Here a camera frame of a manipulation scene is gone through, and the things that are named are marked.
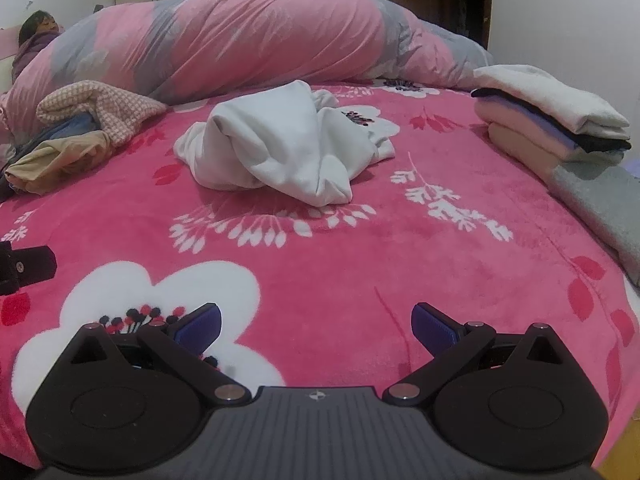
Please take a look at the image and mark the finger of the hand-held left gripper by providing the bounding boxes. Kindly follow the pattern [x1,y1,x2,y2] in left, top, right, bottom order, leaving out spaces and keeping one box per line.
[0,241,57,297]

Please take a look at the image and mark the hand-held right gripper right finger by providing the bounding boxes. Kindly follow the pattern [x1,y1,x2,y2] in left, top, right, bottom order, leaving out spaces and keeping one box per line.
[381,302,569,406]

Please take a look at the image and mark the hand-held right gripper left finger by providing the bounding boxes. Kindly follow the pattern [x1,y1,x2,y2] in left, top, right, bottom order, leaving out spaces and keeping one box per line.
[62,302,253,406]

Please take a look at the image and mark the white sweatshirt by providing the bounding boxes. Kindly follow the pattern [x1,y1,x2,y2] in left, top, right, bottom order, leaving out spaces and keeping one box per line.
[173,80,396,207]

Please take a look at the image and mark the pink floral blanket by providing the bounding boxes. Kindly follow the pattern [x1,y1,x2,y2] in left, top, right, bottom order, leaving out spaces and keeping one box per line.
[0,77,640,471]

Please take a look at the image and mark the beige crumpled garment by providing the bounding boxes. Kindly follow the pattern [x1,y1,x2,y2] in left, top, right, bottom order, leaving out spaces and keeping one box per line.
[4,130,113,196]

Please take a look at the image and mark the blue jeans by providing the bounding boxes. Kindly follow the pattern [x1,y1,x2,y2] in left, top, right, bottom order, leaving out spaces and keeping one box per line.
[37,112,101,143]

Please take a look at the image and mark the beige folded garment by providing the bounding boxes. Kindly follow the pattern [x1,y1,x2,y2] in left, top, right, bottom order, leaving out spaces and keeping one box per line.
[487,122,576,171]

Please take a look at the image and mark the grey folded garment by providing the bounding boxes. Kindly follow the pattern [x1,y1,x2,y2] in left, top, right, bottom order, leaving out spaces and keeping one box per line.
[547,152,640,288]

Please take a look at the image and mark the pink and cream headboard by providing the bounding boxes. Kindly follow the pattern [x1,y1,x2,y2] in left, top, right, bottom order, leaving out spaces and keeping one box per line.
[0,27,26,91]

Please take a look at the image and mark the pink folded garment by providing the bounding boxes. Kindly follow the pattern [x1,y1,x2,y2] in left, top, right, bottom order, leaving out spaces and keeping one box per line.
[474,100,581,158]

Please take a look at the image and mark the lavender folded garment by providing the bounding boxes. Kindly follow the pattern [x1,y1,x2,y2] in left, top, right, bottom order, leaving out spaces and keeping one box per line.
[477,97,591,153]

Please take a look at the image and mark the black folded garment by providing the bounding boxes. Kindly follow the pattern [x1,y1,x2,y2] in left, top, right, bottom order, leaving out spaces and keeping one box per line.
[471,87,633,155]

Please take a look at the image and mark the pink and grey duvet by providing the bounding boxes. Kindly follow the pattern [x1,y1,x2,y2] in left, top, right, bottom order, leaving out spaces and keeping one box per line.
[0,0,493,141]

